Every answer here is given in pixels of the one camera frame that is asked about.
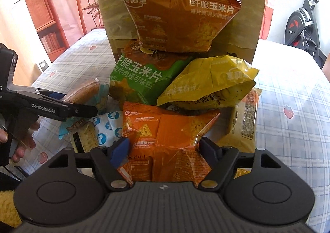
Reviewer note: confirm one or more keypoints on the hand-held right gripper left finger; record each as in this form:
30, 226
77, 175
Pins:
120, 151

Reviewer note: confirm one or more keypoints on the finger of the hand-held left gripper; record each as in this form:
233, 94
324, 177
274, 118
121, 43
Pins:
82, 111

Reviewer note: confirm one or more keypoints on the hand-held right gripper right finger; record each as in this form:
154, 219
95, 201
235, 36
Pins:
206, 149

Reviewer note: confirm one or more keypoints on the clear sandwich cracker packet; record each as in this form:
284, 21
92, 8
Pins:
89, 140

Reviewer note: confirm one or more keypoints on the bright orange chip bag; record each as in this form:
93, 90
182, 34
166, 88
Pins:
170, 140

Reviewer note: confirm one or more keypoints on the beige cracker packet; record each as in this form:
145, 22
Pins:
245, 122

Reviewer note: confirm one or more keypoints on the person's left hand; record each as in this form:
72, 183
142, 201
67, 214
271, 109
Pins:
24, 149

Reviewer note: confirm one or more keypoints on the brown cake packet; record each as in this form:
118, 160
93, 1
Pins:
85, 92

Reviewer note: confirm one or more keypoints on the small light blue snack packet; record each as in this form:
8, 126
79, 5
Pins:
69, 128

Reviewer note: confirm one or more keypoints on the white packet with blue prints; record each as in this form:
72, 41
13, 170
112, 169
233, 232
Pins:
105, 127

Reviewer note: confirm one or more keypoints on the green chip bag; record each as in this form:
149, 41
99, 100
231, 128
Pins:
139, 78

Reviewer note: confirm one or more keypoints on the yellow chip bag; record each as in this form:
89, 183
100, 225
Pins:
211, 78

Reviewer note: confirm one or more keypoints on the yellow fuzzy garment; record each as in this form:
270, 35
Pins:
7, 209

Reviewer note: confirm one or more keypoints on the dark orange chip bag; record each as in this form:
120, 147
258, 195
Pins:
180, 21

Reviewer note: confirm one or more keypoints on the black exercise bike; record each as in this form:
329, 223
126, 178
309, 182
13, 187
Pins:
296, 26

